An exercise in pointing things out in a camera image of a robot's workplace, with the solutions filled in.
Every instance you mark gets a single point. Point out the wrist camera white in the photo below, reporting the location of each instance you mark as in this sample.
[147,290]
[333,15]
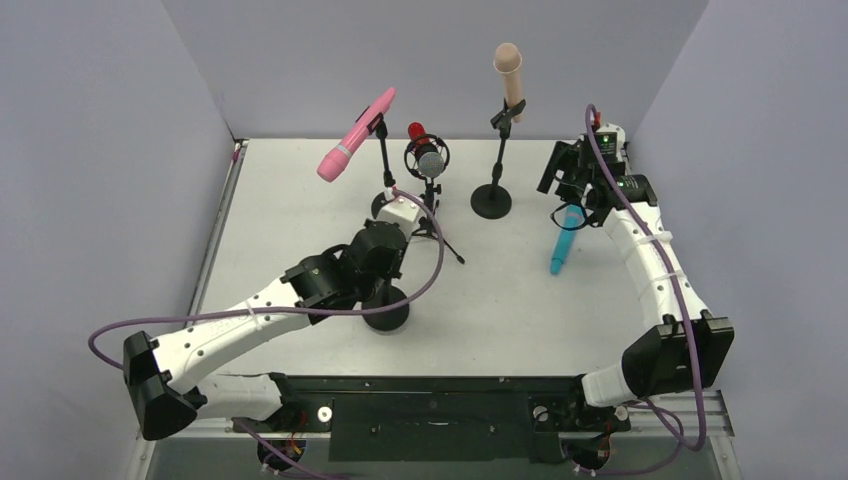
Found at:
[399,211]
[610,139]

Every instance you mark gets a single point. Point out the red mesh microphone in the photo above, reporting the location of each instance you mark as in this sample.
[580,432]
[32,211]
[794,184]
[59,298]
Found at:
[428,161]

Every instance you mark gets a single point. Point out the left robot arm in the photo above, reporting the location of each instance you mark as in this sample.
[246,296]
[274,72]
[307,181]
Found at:
[173,379]

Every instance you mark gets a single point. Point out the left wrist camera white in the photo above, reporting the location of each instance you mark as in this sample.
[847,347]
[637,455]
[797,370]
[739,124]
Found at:
[399,211]

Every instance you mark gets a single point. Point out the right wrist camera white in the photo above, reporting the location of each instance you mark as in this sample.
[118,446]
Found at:
[610,139]

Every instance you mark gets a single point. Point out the pink microphone black stand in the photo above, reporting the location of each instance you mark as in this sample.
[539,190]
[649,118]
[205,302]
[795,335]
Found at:
[378,127]

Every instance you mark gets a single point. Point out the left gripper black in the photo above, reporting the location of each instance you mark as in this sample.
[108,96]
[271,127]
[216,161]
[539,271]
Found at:
[395,269]

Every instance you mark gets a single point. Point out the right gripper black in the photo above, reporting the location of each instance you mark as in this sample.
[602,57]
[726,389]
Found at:
[556,172]

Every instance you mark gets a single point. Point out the beige microphone black stand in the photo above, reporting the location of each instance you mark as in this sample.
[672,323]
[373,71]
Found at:
[491,200]

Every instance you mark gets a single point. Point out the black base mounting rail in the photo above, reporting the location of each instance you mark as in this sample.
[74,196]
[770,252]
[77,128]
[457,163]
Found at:
[545,420]

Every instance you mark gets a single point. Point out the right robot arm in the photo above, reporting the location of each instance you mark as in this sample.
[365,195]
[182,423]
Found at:
[684,345]

